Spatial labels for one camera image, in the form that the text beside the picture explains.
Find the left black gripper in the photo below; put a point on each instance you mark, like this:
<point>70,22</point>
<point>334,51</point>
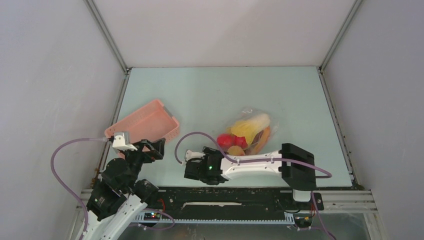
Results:
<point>157,146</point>

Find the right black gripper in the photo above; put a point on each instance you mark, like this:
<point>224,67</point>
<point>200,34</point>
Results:
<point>210,150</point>

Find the fake orange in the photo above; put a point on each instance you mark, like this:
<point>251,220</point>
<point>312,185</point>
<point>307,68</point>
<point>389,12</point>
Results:
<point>236,150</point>

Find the clear zip top bag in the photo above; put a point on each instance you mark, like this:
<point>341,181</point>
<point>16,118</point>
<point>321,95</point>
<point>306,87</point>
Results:
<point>248,112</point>

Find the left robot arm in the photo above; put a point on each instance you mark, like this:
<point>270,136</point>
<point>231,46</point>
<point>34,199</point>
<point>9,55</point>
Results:
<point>119,196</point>

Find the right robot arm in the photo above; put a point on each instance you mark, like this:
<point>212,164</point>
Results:
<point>294,165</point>

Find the fake red apple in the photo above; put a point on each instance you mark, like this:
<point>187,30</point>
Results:
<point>226,140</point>

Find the pink plastic basket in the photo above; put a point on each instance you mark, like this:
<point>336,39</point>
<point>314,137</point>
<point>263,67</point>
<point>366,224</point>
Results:
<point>152,121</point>

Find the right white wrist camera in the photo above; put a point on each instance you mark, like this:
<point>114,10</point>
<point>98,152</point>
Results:
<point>191,155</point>

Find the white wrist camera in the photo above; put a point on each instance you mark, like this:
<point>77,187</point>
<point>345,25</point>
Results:
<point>191,155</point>
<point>121,142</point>

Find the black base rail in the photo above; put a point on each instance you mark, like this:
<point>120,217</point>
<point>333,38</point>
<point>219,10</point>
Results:
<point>231,203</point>

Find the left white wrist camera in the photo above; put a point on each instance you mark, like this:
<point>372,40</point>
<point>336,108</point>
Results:
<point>121,142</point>

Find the white cable duct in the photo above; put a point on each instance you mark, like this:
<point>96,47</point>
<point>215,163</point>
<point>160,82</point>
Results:
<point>148,217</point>

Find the left aluminium frame post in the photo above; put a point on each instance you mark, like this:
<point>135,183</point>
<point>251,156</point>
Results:
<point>100,22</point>

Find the aluminium frame post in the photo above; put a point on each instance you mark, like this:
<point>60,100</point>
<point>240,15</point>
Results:
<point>100,22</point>
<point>357,4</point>

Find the right aluminium frame post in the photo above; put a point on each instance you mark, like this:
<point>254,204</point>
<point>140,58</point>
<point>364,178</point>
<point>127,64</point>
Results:
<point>357,4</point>

